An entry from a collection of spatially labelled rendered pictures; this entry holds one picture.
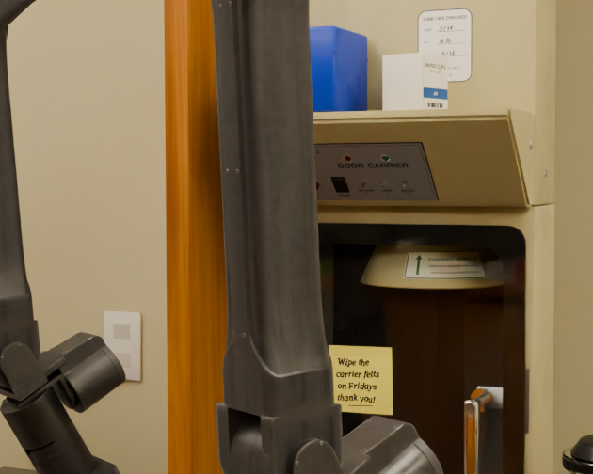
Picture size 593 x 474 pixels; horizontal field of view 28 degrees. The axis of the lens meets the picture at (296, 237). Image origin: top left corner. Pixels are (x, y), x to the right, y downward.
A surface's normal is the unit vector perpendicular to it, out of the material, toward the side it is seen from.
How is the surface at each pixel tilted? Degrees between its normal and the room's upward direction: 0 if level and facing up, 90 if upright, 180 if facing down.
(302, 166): 89
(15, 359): 90
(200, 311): 90
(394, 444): 90
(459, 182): 135
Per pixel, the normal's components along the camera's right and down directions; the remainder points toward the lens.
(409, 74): -0.62, 0.04
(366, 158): -0.28, 0.74
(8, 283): 0.61, -0.15
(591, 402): -0.40, 0.05
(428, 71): 0.78, 0.03
